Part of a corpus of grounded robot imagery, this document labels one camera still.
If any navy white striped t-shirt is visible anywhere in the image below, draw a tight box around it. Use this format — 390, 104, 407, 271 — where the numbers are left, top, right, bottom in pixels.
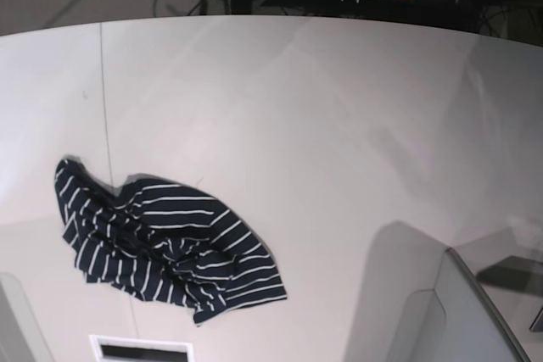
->
54, 159, 288, 325

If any grey monitor edge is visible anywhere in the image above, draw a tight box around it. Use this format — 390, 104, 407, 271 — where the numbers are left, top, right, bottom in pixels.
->
445, 248, 529, 361

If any white slotted box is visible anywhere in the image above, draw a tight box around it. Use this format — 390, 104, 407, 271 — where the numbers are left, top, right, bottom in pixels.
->
89, 335, 195, 362

